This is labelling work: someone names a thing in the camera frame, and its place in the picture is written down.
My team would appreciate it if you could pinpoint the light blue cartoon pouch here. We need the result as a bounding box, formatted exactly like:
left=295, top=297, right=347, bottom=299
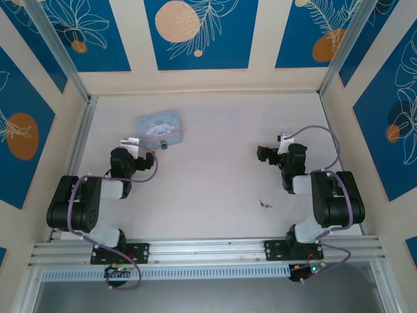
left=136, top=110, right=184, bottom=146

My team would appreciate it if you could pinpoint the small green-lit circuit board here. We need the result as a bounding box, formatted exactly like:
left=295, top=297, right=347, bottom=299
left=287, top=263, right=327, bottom=283
left=104, top=264, right=135, bottom=278

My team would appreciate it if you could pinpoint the grey metal sheet panel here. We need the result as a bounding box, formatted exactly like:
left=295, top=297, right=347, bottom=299
left=31, top=263, right=402, bottom=313

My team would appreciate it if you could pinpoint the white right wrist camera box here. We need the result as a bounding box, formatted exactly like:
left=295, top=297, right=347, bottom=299
left=277, top=132, right=295, bottom=155

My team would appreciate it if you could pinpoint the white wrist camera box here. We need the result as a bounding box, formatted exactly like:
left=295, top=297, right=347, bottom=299
left=120, top=136, right=141, bottom=160
left=277, top=132, right=295, bottom=155

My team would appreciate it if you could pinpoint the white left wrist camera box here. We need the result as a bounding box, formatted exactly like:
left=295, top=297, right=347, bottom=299
left=120, top=136, right=141, bottom=160

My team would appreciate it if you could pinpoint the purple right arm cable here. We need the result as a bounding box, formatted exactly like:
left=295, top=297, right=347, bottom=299
left=285, top=125, right=353, bottom=282

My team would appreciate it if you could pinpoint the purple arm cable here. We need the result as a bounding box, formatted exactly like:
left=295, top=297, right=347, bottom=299
left=285, top=125, right=353, bottom=282
left=66, top=150, right=160, bottom=291

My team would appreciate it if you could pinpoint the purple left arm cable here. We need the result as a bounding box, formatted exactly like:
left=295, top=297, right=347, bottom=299
left=66, top=150, right=160, bottom=291

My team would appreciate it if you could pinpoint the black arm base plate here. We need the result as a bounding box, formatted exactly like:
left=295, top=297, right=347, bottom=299
left=263, top=239, right=325, bottom=262
left=90, top=243, right=151, bottom=266

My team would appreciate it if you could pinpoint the blue floral wall poster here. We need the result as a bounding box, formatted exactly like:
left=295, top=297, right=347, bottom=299
left=143, top=0, right=260, bottom=71
left=31, top=0, right=132, bottom=73
left=352, top=31, right=417, bottom=203
left=0, top=45, right=57, bottom=211
left=274, top=0, right=369, bottom=70

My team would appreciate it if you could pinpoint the aluminium extrusion rail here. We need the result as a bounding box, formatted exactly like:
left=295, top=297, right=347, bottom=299
left=27, top=235, right=388, bottom=267

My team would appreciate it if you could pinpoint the grey slotted cable duct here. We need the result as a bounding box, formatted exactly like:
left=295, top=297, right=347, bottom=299
left=40, top=264, right=291, bottom=282

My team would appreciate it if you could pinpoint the aluminium frame post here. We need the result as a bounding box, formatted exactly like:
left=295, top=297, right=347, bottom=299
left=318, top=0, right=374, bottom=97
left=23, top=0, right=91, bottom=102

